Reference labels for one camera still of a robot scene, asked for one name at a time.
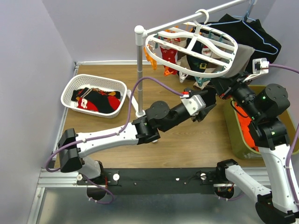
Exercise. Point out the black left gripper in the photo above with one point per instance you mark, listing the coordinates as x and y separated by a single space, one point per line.
202 114

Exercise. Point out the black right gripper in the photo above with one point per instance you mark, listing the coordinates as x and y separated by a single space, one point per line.
226 86

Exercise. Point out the black striped sock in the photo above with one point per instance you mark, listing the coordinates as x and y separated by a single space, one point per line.
210 98

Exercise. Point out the teal clothes peg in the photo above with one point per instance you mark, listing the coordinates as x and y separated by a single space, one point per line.
201 82

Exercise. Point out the white round sock hanger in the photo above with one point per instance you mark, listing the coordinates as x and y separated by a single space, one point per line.
195 38

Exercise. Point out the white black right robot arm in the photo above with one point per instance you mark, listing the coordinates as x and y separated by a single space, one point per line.
280 203

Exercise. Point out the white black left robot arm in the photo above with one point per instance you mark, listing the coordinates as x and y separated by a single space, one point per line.
75 148

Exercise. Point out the socks pile in basket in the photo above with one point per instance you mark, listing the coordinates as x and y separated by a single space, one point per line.
97 100

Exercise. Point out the navy santa sock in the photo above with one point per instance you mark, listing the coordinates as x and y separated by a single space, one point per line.
197 64

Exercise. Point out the grey hanging garment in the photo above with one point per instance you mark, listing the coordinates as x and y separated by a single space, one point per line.
241 60

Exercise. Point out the orange cloth in bin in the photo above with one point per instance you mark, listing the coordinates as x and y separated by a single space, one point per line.
244 122

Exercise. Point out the cream brown striped sock back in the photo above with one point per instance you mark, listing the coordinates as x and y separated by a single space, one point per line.
182 60

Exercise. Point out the red santa sock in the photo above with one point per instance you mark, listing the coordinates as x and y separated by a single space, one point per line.
169 54

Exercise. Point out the black hanging garment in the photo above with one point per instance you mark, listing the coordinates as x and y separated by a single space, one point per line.
252 42

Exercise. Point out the green plastic bin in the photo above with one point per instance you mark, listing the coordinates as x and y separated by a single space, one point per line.
266 129

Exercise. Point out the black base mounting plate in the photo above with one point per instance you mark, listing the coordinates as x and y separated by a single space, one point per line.
153 181

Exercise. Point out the white perforated basket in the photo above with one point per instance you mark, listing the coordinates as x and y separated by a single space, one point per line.
84 80

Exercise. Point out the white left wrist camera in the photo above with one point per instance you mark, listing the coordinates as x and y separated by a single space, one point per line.
193 101

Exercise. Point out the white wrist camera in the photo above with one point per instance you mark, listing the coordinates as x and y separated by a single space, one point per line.
260 67
193 101

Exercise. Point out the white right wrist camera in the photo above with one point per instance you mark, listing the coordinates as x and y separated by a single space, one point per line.
260 67

